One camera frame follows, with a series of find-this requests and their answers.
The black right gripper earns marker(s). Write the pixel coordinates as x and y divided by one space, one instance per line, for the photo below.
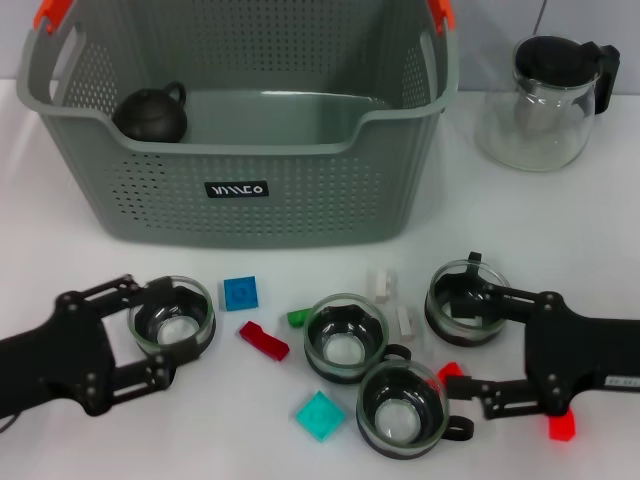
580 355

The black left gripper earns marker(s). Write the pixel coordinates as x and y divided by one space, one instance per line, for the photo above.
60 360

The glass teacup with black base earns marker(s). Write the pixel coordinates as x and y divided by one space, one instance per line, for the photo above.
465 335
170 322
400 420
345 345

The blue square toy brick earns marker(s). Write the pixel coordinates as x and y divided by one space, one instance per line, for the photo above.
240 294

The grey-green perforated storage basket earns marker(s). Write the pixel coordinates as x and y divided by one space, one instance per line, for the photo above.
300 210

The orange-red notched toy brick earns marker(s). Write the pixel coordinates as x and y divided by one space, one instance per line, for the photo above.
448 372

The bright red toy brick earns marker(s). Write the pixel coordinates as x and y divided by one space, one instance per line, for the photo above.
560 429

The clear toy brick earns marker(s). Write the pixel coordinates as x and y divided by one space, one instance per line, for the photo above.
380 285
406 325

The dark red toy brick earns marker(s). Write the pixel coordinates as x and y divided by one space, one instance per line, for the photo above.
265 342

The green toy brick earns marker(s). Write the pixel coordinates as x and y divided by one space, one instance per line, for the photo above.
296 318

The teal square toy brick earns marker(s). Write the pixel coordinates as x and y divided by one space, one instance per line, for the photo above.
320 415

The black clay teapot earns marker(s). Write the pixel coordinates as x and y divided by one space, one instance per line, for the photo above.
150 117

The glass teapot with black lid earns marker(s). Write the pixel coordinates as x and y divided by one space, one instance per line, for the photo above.
555 55

